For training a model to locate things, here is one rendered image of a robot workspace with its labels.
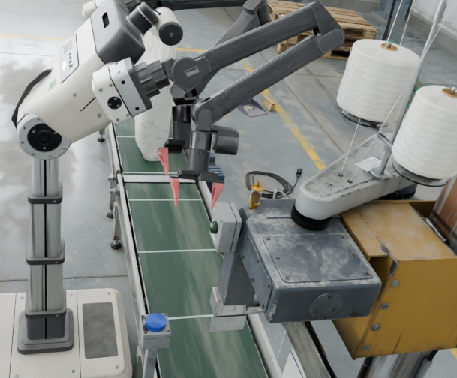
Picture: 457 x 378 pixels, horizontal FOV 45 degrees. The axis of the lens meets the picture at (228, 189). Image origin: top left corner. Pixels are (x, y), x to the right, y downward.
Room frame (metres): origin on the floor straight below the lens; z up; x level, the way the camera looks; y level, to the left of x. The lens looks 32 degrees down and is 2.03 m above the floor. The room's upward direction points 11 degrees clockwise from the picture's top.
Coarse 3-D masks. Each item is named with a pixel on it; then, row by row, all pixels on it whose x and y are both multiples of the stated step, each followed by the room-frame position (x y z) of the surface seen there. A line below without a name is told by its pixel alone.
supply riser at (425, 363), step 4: (432, 352) 1.11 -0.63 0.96; (436, 352) 1.11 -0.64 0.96; (428, 356) 1.11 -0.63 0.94; (432, 356) 1.11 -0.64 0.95; (424, 360) 1.11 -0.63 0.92; (428, 360) 1.11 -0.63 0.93; (432, 360) 1.11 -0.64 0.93; (424, 364) 1.11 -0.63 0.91; (428, 364) 1.10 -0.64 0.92; (420, 368) 1.11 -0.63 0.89; (424, 368) 1.10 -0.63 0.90; (420, 372) 1.11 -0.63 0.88; (424, 372) 1.10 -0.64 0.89; (416, 376) 1.11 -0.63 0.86; (420, 376) 1.10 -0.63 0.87
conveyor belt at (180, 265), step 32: (128, 192) 2.43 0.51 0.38; (160, 192) 2.49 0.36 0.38; (192, 192) 2.56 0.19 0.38; (160, 224) 2.21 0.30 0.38; (192, 224) 2.26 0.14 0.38; (160, 256) 1.97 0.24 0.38; (192, 256) 2.01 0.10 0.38; (160, 288) 1.76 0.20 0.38; (192, 288) 1.80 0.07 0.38; (192, 320) 1.62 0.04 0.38; (160, 352) 1.42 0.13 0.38; (192, 352) 1.45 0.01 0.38; (224, 352) 1.48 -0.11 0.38; (256, 352) 1.52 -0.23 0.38
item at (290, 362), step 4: (292, 348) 0.99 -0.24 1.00; (292, 352) 0.98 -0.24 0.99; (288, 356) 0.99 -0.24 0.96; (292, 356) 0.98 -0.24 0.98; (296, 356) 0.96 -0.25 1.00; (288, 360) 0.99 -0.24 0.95; (292, 360) 0.97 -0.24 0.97; (296, 360) 0.96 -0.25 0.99; (288, 364) 0.98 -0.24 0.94; (292, 364) 0.97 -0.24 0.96; (300, 364) 0.94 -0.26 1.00; (284, 368) 0.99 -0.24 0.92; (288, 368) 0.98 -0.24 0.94; (292, 368) 0.96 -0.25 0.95; (296, 368) 0.95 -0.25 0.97; (300, 368) 0.93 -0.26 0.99; (284, 372) 0.98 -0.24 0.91; (288, 372) 0.97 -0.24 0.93; (292, 372) 0.96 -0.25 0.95; (296, 372) 0.94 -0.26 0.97; (284, 376) 0.98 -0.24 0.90; (288, 376) 0.96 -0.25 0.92; (292, 376) 0.95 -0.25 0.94; (296, 376) 0.94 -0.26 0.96; (300, 376) 0.92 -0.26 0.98; (304, 376) 0.91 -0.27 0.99
